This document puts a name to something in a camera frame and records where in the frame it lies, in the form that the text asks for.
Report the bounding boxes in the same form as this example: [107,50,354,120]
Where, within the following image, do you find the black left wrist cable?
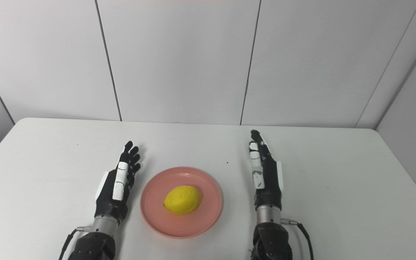
[58,226,92,260]

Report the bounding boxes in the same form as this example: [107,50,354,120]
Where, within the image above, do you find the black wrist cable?
[281,218,315,260]
[58,226,92,260]

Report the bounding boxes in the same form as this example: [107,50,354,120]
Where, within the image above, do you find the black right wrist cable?
[281,218,315,260]

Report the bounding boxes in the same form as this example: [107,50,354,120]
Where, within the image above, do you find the yellow lemon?
[163,185,201,215]

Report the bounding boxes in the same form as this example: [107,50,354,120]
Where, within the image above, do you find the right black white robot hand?
[248,129,284,212]

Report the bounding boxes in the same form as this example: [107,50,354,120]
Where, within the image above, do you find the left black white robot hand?
[94,141,142,225]

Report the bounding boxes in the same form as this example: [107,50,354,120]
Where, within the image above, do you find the pink round plate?
[140,166,224,239]

